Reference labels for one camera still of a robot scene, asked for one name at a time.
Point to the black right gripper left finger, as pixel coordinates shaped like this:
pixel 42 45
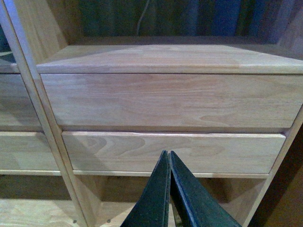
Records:
pixel 152 209

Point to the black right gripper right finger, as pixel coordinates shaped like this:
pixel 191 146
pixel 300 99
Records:
pixel 195 205

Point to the lower right wooden drawer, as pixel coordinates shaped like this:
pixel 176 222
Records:
pixel 128 152

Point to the wooden drawer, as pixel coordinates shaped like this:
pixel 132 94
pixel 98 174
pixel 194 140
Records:
pixel 128 152
pixel 17 112
pixel 174 100
pixel 26 151

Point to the light wooden bookshelf unit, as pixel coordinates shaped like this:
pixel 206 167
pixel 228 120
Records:
pixel 46 38

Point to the upper right wooden drawer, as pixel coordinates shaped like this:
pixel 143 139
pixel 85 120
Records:
pixel 174 100

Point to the lower left wooden drawer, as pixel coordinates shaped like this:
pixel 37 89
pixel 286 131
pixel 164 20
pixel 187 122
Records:
pixel 26 151

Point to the upper left wooden drawer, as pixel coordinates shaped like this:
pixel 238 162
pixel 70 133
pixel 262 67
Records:
pixel 17 112

